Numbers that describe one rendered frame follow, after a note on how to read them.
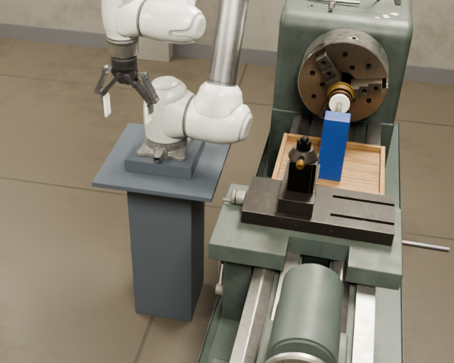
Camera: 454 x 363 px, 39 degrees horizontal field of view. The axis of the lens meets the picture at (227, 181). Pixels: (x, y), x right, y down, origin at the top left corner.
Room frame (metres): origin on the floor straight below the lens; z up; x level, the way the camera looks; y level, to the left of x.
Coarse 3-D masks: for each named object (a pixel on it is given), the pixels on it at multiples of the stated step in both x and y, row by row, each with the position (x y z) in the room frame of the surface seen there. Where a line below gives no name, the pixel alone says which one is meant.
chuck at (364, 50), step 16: (336, 48) 2.05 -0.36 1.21; (352, 48) 2.04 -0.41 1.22; (368, 48) 2.03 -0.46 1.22; (304, 64) 2.07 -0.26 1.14; (336, 64) 2.05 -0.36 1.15; (352, 64) 2.04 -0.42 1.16; (368, 64) 2.03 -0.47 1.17; (384, 64) 2.03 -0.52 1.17; (304, 80) 2.07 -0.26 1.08; (320, 80) 2.06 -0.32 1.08; (304, 96) 2.06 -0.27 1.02; (320, 96) 2.05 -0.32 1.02; (368, 96) 2.02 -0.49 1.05; (384, 96) 2.01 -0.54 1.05; (352, 112) 2.03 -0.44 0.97; (368, 112) 2.02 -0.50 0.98
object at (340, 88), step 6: (336, 84) 1.96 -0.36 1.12; (342, 84) 1.95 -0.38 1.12; (348, 84) 1.95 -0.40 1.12; (330, 90) 1.95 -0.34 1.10; (336, 90) 1.93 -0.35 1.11; (342, 90) 1.92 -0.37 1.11; (348, 90) 1.92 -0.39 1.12; (330, 96) 1.91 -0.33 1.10; (348, 96) 1.90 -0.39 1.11; (354, 96) 1.95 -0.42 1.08
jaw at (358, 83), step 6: (384, 78) 2.02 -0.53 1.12; (354, 84) 1.99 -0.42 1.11; (360, 84) 1.98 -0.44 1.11; (366, 84) 1.98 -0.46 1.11; (372, 84) 1.98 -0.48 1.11; (378, 84) 1.98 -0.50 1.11; (384, 84) 2.02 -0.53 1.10; (354, 90) 1.95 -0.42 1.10; (360, 90) 1.97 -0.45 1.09; (366, 90) 1.97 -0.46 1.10; (372, 90) 1.98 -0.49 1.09; (378, 90) 1.98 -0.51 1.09; (360, 96) 1.97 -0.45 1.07; (366, 96) 1.97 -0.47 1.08
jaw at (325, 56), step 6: (318, 48) 2.08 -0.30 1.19; (324, 48) 2.06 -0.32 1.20; (318, 54) 2.06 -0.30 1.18; (324, 54) 2.03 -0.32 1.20; (318, 60) 2.02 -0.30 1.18; (324, 60) 2.02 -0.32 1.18; (330, 60) 2.03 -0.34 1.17; (324, 66) 2.01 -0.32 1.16; (330, 66) 2.01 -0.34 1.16; (336, 66) 2.04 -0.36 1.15; (324, 72) 2.00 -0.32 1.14; (330, 72) 1.99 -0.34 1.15; (336, 72) 2.00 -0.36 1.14; (330, 78) 1.99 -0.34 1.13; (336, 78) 1.97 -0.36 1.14; (330, 84) 1.97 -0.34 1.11
